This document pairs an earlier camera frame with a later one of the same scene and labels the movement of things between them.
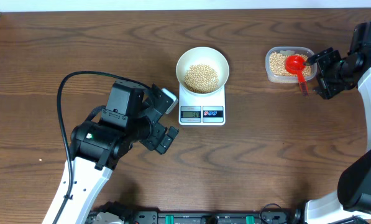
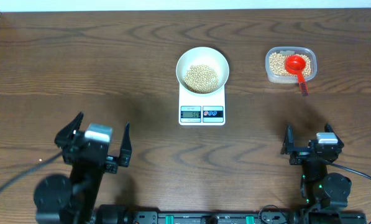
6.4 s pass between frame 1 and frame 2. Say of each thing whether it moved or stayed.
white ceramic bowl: stayed
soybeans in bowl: stayed
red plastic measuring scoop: stayed
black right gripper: moved
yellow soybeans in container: stayed
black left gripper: moved
